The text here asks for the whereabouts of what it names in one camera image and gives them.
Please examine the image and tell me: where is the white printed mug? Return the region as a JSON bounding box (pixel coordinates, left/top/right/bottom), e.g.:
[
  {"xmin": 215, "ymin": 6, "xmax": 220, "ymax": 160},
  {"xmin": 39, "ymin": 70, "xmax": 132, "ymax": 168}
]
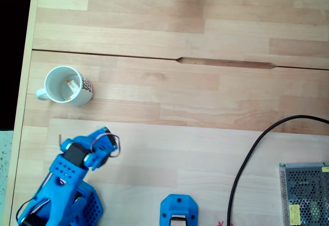
[{"xmin": 35, "ymin": 65, "xmax": 94, "ymax": 107}]

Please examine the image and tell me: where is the pale wooden board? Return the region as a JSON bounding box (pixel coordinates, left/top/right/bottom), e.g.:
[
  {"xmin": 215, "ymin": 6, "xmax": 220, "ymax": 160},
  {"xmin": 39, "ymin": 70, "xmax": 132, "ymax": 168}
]
[{"xmin": 43, "ymin": 118, "xmax": 329, "ymax": 226}]

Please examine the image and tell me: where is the perforated metal power supply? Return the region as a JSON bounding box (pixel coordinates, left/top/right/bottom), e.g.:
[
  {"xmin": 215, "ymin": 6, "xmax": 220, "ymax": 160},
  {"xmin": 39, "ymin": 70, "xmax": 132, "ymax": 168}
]
[{"xmin": 279, "ymin": 161, "xmax": 329, "ymax": 226}]

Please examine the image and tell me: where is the blue post base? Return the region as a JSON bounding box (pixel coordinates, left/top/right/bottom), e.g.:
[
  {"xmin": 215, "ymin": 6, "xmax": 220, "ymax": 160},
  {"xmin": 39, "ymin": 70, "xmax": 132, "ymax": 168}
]
[{"xmin": 159, "ymin": 194, "xmax": 199, "ymax": 226}]

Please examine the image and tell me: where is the wooden post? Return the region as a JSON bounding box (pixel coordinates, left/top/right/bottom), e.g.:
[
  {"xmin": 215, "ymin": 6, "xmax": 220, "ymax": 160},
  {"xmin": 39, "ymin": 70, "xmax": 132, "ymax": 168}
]
[{"xmin": 170, "ymin": 214, "xmax": 188, "ymax": 226}]

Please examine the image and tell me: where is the thick black cable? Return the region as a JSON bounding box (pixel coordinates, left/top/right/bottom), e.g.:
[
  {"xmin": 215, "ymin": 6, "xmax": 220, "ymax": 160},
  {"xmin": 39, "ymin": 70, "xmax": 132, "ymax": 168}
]
[{"xmin": 227, "ymin": 115, "xmax": 329, "ymax": 226}]

